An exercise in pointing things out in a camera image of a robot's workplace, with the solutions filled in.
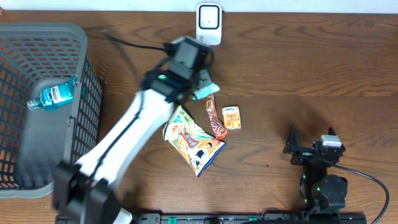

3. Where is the mint green wipes packet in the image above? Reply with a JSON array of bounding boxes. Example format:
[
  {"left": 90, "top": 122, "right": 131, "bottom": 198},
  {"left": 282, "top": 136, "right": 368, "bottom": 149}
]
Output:
[{"left": 192, "top": 70, "right": 220, "bottom": 100}]

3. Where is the small orange tissue box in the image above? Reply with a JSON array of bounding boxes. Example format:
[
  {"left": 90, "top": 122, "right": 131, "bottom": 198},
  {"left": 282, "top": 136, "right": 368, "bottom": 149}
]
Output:
[{"left": 222, "top": 106, "right": 241, "bottom": 131}]

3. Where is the orange red snack bar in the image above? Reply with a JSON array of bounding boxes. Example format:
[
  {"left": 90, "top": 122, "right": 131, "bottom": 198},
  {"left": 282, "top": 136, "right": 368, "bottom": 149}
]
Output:
[{"left": 202, "top": 94, "right": 229, "bottom": 140}]

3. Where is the large snack chip bag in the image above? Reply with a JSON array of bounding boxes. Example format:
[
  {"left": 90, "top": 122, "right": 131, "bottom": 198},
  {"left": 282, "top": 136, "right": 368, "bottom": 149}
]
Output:
[{"left": 162, "top": 105, "right": 226, "bottom": 177}]

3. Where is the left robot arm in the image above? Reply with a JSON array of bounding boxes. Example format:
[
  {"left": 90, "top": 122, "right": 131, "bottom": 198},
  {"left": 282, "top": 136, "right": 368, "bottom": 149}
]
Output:
[{"left": 53, "top": 44, "right": 214, "bottom": 224}]

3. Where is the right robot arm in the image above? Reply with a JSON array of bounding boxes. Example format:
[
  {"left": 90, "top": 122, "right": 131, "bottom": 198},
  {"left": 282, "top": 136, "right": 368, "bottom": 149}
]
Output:
[{"left": 283, "top": 126, "right": 348, "bottom": 223}]

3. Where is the white barcode scanner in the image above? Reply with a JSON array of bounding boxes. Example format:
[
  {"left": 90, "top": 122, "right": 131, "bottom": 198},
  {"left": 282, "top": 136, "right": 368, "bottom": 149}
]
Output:
[{"left": 196, "top": 3, "right": 223, "bottom": 45}]

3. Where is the teal mouthwash bottle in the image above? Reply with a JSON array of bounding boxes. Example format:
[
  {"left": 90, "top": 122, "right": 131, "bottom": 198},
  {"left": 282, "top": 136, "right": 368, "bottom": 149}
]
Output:
[{"left": 27, "top": 77, "right": 77, "bottom": 111}]

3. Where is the grey plastic basket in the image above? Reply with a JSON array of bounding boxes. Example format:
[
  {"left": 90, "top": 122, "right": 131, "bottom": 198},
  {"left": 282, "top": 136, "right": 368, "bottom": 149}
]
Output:
[{"left": 1, "top": 22, "right": 103, "bottom": 198}]

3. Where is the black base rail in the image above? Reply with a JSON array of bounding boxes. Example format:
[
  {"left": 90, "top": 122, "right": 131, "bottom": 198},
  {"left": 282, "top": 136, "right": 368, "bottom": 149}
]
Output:
[{"left": 55, "top": 212, "right": 368, "bottom": 224}]

